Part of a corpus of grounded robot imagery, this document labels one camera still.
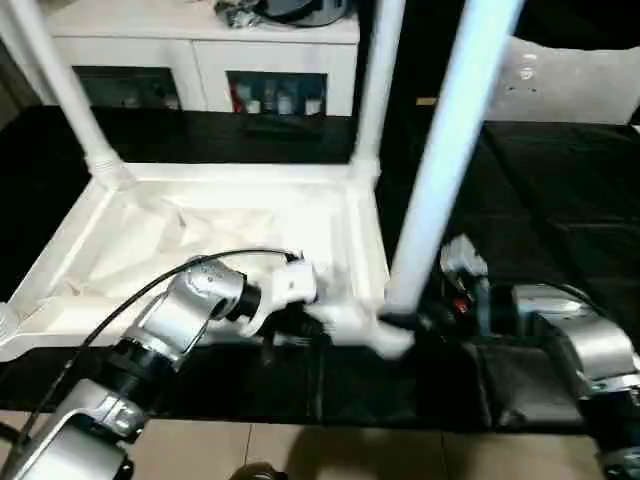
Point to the black work mat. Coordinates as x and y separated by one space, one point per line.
550 200

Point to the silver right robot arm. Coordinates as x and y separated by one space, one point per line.
590 345

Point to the dark crumpled cloth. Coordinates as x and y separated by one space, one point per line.
237 12

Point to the tall white jar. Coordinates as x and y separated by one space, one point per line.
285 103

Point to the black tall furniture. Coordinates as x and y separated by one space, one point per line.
420 50

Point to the small white cup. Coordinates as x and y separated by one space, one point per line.
312 107
254 106

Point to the white glass-door cabinet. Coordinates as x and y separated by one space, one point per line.
150 50

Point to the small yellow label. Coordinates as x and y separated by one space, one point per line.
426 101

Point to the white plastic table top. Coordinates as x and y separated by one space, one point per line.
200 210

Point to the small red bottle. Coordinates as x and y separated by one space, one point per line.
236 97

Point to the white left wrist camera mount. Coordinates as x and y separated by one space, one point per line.
295 282

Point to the grey printed cushion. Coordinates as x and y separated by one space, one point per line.
565 85

